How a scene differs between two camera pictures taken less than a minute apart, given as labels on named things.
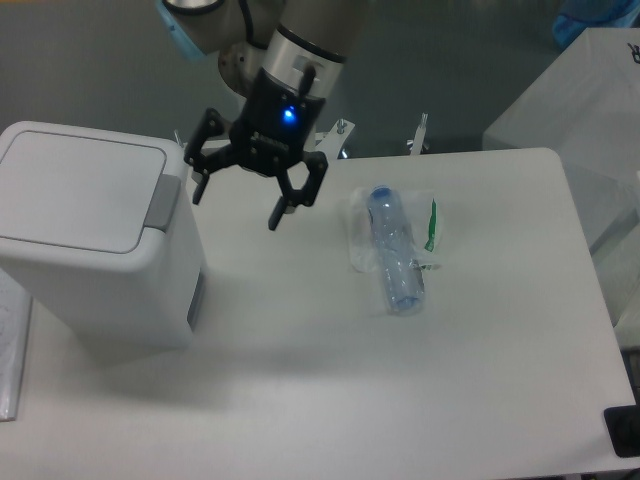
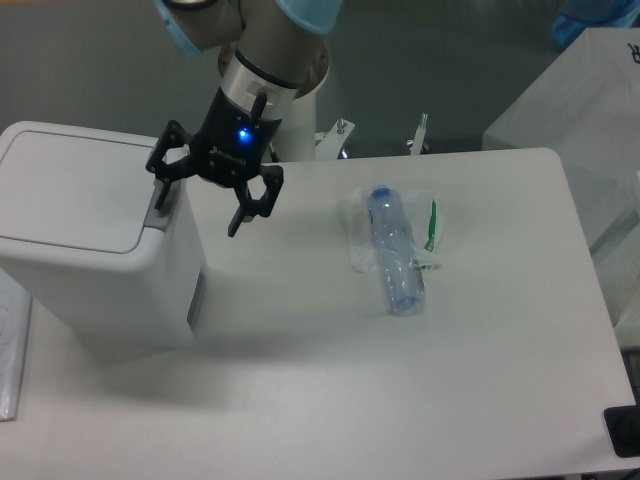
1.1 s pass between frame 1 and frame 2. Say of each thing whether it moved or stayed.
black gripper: moved
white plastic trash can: stayed
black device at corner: stayed
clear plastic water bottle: stayed
